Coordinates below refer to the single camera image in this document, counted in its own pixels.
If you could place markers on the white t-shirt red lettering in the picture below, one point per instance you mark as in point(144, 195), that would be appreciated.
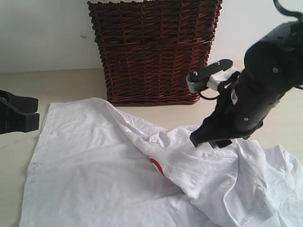
point(97, 166)

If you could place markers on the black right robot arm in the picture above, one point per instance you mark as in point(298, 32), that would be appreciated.
point(291, 31)

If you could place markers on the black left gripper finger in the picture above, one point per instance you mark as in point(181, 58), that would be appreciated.
point(19, 101)
point(22, 117)

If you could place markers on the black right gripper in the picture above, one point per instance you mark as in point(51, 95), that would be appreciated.
point(271, 68)

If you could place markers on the dark brown wicker basket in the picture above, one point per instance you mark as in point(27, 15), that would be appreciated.
point(147, 49)

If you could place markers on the white cloth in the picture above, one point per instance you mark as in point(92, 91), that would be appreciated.
point(113, 1)

